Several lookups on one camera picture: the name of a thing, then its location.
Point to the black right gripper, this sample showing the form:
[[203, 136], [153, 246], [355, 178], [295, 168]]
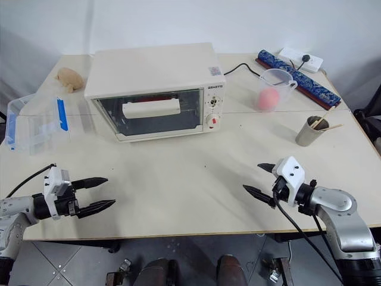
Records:
[[282, 190]]

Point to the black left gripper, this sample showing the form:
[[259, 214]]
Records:
[[66, 205]]

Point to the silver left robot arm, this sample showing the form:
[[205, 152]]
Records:
[[15, 208]]

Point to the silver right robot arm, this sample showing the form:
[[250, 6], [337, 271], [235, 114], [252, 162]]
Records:
[[339, 205]]

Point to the glass oven door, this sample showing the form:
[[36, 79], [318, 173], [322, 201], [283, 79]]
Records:
[[149, 122]]

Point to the small printed label sticker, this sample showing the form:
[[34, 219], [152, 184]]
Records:
[[214, 70]]

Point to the white toaster oven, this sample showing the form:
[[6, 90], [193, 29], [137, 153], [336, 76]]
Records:
[[151, 71]]

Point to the grey paper cup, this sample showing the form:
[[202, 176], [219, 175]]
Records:
[[309, 134]]

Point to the white timer knob red mark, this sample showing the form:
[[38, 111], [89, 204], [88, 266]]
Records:
[[212, 120]]

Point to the metal table caster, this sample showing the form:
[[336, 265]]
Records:
[[276, 271], [119, 272]]

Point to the pink ball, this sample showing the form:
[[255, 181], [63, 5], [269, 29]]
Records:
[[268, 99]]

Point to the blue box latch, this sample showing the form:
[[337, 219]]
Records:
[[10, 131], [62, 114]]

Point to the wooden stick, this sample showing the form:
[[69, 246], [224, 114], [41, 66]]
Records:
[[333, 127], [323, 117]]

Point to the clear plastic storage box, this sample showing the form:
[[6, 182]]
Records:
[[38, 125]]

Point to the dark rounded shape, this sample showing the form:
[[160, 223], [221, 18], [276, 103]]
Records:
[[157, 272], [232, 271]]

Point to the clear plastic measuring cup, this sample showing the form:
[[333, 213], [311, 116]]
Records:
[[275, 80]]

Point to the blue patterned scroll box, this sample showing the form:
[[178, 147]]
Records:
[[300, 78]]

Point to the tan stuffed toy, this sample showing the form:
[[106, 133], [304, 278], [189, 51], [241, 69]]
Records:
[[70, 79]]

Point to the white power strip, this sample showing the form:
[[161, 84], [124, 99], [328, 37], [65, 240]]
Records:
[[297, 56]]

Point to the black power plug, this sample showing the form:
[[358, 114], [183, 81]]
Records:
[[305, 58]]

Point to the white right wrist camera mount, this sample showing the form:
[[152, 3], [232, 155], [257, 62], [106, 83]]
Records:
[[290, 172]]

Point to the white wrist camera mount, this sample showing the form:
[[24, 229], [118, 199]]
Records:
[[52, 184], [290, 172]]

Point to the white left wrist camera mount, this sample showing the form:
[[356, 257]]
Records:
[[52, 184]]

